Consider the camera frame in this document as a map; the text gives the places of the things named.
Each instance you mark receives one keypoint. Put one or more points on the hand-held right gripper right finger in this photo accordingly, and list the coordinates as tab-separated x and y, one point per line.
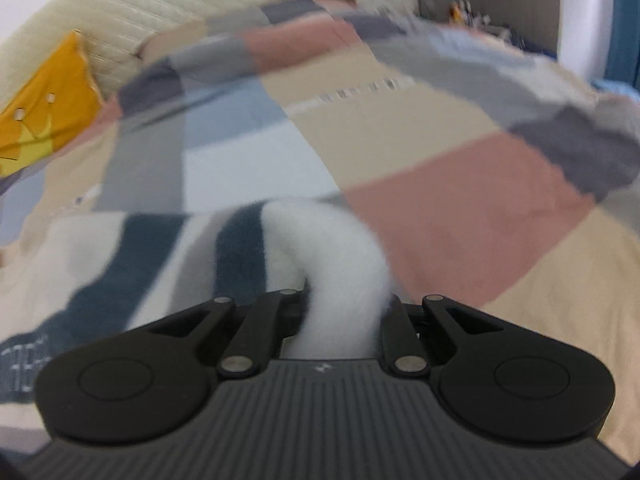
400	332

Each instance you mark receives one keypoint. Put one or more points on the blue box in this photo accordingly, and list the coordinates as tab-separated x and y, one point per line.
617	86

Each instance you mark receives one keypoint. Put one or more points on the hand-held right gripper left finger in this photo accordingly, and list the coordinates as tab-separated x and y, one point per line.
270	320

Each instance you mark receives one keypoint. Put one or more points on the blue tray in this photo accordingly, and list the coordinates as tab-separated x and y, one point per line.
530	42

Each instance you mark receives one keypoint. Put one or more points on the yellow crown print pillow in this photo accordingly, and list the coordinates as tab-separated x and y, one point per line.
45	110

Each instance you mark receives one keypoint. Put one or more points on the cream and blue striped sweater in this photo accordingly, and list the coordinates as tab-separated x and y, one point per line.
320	260

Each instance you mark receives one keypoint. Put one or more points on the patchwork checked quilt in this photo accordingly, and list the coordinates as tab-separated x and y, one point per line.
450	185

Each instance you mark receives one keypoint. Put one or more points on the cream quilted headboard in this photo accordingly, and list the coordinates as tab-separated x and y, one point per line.
140	5

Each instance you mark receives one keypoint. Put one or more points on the row of cosmetic bottles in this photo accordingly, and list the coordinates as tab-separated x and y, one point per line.
461	11

